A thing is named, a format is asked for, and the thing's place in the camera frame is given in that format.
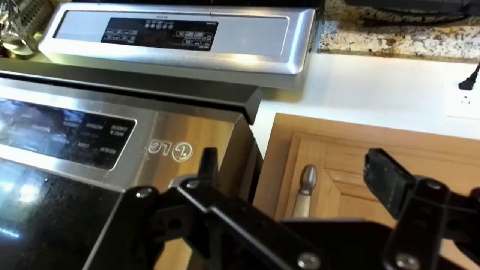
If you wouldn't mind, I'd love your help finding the stainless steel microwave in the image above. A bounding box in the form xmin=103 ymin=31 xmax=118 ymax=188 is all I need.
xmin=0 ymin=69 xmax=264 ymax=270

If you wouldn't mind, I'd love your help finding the black appliance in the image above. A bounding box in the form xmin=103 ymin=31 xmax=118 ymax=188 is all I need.
xmin=344 ymin=0 xmax=480 ymax=16

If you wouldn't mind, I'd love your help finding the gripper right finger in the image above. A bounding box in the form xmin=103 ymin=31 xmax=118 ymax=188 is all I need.
xmin=363 ymin=148 xmax=480 ymax=270

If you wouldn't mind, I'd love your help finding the wooden cupboard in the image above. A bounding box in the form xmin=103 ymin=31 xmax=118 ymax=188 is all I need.
xmin=253 ymin=112 xmax=480 ymax=270

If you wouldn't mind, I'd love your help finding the black cable with plug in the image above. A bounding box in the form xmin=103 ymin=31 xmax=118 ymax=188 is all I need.
xmin=458 ymin=62 xmax=480 ymax=92

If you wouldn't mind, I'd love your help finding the silver cupboard door handle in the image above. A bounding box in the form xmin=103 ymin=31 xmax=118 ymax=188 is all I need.
xmin=292 ymin=164 xmax=318 ymax=219

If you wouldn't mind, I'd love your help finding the wooden cupboard door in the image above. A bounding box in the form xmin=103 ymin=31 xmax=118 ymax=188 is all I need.
xmin=284 ymin=131 xmax=480 ymax=270

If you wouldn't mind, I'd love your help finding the white wall socket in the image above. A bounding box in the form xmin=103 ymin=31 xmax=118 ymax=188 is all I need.
xmin=445 ymin=73 xmax=480 ymax=121

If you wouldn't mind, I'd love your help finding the stainless steel stove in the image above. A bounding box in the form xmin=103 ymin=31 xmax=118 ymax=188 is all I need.
xmin=0 ymin=2 xmax=318 ymax=90

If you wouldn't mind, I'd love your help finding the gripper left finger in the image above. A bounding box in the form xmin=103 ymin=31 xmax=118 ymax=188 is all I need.
xmin=82 ymin=147 xmax=327 ymax=270

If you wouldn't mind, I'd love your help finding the shiny metal cookware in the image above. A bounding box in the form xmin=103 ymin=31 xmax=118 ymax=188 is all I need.
xmin=0 ymin=0 xmax=57 ymax=57

